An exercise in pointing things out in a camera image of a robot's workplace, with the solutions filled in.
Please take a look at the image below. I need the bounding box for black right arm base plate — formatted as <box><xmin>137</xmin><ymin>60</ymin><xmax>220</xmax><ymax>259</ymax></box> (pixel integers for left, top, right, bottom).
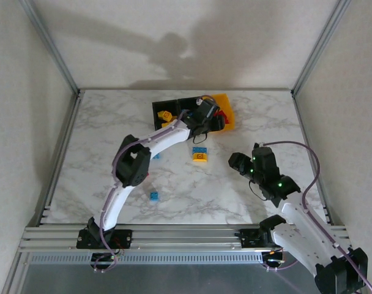
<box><xmin>234</xmin><ymin>228</ymin><xmax>286</xmax><ymax>249</ymax></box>

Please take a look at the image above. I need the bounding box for grey metal sheet panel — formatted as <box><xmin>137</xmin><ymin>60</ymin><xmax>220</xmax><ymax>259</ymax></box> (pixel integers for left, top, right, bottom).
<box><xmin>19</xmin><ymin>263</ymin><xmax>318</xmax><ymax>294</ymax></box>

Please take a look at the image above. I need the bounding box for slotted metal cable duct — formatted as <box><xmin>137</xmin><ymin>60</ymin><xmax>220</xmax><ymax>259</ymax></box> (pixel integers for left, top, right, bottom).
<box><xmin>29</xmin><ymin>253</ymin><xmax>264</xmax><ymax>265</ymax></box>

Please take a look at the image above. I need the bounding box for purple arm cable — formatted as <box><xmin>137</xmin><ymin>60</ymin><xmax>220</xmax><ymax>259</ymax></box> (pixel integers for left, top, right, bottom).
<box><xmin>261</xmin><ymin>140</ymin><xmax>372</xmax><ymax>294</ymax></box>
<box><xmin>91</xmin><ymin>94</ymin><xmax>218</xmax><ymax>274</ymax></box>

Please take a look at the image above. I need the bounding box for thin black right wire loop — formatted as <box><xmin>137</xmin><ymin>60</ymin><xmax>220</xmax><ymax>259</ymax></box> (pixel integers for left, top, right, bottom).
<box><xmin>249</xmin><ymin>180</ymin><xmax>268</xmax><ymax>202</ymax></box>

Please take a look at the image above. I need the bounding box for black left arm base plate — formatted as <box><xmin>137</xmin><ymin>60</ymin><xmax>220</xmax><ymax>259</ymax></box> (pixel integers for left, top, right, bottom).
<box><xmin>76</xmin><ymin>228</ymin><xmax>133</xmax><ymax>249</ymax></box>

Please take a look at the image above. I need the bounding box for yellow plastic bin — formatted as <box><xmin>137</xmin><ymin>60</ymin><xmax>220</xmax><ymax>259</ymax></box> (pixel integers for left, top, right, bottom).
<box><xmin>209</xmin><ymin>92</ymin><xmax>237</xmax><ymax>135</ymax></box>

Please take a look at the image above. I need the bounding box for long aluminium base rail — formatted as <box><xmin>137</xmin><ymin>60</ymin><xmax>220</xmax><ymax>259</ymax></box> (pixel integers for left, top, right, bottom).
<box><xmin>19</xmin><ymin>224</ymin><xmax>349</xmax><ymax>254</ymax></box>

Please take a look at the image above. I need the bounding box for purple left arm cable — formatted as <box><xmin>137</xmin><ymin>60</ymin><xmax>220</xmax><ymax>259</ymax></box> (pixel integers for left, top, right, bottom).
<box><xmin>91</xmin><ymin>94</ymin><xmax>218</xmax><ymax>274</ymax></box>

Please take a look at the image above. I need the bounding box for aluminium side rail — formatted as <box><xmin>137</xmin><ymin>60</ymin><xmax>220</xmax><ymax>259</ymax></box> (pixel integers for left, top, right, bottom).
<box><xmin>291</xmin><ymin>91</ymin><xmax>335</xmax><ymax>226</ymax></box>
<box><xmin>35</xmin><ymin>90</ymin><xmax>85</xmax><ymax>227</ymax></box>

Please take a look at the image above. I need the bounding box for aluminium frame post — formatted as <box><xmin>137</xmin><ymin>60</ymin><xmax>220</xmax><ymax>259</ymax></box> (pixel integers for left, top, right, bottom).
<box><xmin>19</xmin><ymin>0</ymin><xmax>82</xmax><ymax>96</ymax></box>
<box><xmin>291</xmin><ymin>0</ymin><xmax>354</xmax><ymax>96</ymax></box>

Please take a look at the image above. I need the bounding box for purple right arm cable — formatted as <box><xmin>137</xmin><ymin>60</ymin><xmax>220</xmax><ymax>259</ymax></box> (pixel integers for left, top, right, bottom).
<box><xmin>261</xmin><ymin>140</ymin><xmax>372</xmax><ymax>294</ymax></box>

